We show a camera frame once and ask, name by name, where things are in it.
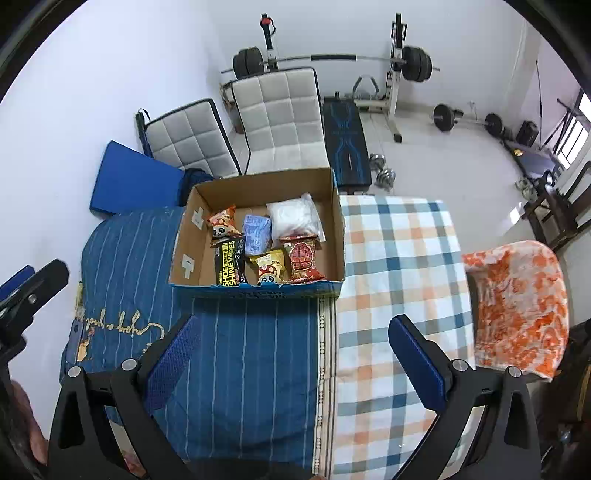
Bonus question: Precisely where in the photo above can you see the dark blue cloth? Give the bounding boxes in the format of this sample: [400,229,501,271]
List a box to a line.
[178,168,215,206]

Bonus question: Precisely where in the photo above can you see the cardboard box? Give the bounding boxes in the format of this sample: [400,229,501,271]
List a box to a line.
[168,167,347,298]

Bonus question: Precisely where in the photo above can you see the grey bench handles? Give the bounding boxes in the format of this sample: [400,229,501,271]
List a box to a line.
[353,75,379,100]

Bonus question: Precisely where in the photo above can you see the white padded chair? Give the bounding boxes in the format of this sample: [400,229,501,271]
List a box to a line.
[231,67,329,175]
[144,98,241,178]

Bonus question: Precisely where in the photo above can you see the black wipes packet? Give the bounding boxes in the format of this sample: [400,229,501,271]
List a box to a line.
[213,236,247,287]

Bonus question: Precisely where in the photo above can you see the yellow panda snack packet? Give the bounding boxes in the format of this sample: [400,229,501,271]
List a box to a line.
[249,249,289,287]

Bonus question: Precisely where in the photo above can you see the white plastic bag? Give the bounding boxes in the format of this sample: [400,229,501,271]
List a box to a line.
[266,193,326,243]

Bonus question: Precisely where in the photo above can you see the short barbell with black plates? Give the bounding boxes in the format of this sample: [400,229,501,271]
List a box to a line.
[433,104,504,138]

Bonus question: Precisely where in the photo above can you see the dark wooden chair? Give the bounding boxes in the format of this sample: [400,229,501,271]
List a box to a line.
[524,161,591,252]

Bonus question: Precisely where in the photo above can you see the racked barbell with black plates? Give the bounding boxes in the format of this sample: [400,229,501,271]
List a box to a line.
[221,45,440,83]

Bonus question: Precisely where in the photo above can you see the orange floral blanket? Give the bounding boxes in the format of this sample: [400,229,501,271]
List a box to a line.
[462,240,570,381]

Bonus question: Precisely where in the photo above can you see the plaid bed sheet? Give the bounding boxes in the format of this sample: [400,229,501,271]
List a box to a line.
[314,195,476,478]

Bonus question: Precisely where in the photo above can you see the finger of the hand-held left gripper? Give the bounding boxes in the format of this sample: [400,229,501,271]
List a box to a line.
[0,264,37,301]
[0,259,70,334]

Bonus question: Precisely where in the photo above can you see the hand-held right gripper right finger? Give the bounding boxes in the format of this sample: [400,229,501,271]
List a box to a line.
[388,315,541,480]

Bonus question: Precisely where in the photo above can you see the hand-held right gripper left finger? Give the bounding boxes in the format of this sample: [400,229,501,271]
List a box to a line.
[46,314,201,480]

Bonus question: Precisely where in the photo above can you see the light blue tissue pack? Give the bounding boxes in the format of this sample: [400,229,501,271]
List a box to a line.
[242,215,272,257]

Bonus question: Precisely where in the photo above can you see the black speaker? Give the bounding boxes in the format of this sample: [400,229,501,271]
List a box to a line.
[516,120,539,148]

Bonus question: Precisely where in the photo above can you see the person's left forearm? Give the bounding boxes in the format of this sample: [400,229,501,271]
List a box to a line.
[9,381,49,467]

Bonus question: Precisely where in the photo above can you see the black exercise machine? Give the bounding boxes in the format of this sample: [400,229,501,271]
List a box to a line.
[503,97,591,185]

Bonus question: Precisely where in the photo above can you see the left white padded chair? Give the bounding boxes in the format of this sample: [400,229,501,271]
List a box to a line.
[144,98,241,178]

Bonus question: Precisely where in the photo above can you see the orange panda snack packet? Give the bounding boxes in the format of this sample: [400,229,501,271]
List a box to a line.
[206,205,243,241]

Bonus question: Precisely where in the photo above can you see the blue foam mat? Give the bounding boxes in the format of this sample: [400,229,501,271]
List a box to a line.
[89,140,188,217]

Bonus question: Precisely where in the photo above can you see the blue striped blanket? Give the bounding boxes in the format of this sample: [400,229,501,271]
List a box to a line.
[59,205,340,476]

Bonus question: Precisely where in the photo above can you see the black weight bench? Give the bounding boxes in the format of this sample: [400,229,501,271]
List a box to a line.
[322,97,372,192]

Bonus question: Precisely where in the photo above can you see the right white padded chair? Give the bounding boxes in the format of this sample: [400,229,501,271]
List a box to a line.
[231,67,329,175]

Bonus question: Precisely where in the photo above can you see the red snack packet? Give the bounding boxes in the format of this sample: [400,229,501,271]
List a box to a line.
[278,234,326,284]

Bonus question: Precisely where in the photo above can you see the white barbell rack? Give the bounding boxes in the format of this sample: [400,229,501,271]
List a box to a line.
[259,13,409,144]

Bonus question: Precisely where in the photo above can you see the black folded frame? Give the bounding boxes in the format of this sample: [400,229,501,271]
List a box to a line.
[135,109,151,153]

